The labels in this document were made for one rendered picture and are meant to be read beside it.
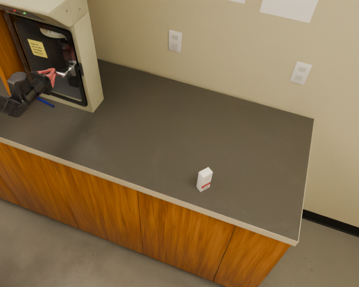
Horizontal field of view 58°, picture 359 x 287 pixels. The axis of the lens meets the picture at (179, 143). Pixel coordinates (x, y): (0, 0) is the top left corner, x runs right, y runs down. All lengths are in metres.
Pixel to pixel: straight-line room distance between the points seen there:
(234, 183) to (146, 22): 0.91
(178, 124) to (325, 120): 0.76
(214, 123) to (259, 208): 0.48
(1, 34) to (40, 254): 1.37
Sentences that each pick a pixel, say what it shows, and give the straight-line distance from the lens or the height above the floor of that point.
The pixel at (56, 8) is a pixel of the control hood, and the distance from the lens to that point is 1.27.
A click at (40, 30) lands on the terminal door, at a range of 1.47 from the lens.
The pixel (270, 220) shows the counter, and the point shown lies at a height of 0.94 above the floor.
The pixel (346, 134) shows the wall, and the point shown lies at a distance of 1.88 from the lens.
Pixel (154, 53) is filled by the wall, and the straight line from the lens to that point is 1.80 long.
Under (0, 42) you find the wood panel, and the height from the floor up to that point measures 1.25.
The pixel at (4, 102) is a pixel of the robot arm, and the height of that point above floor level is 1.26.
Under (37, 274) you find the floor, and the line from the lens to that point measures 2.31.
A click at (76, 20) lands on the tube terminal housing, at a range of 1.37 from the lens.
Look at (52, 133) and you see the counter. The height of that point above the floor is 0.94.
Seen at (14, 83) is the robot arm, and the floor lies 1.29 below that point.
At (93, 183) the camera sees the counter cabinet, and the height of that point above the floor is 0.77.
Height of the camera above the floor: 2.08
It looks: 50 degrees down
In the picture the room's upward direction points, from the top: 5 degrees clockwise
